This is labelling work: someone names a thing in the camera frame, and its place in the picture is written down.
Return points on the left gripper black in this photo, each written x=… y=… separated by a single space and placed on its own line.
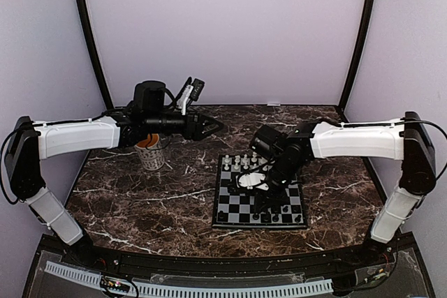
x=195 y=132

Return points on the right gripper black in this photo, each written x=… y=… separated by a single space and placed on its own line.
x=261 y=198

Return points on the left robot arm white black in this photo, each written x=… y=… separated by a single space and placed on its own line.
x=153 y=110

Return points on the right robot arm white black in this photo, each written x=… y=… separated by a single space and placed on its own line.
x=404 y=139

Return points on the black and white chessboard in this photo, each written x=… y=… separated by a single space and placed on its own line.
x=240 y=202

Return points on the white rook corner piece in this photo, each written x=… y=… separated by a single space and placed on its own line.
x=227 y=161

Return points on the white patterned mug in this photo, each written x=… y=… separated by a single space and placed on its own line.
x=150 y=152

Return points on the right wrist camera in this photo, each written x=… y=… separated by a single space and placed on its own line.
x=251 y=181

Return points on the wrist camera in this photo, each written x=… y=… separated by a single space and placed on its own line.
x=251 y=181
x=189 y=93

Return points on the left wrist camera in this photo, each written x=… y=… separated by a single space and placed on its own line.
x=189 y=93

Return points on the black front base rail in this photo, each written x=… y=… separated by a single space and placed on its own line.
x=398 y=272

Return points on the black corner frame post left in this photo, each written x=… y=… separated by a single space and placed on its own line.
x=93 y=53

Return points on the white perforated cable duct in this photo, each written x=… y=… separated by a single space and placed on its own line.
x=188 y=286

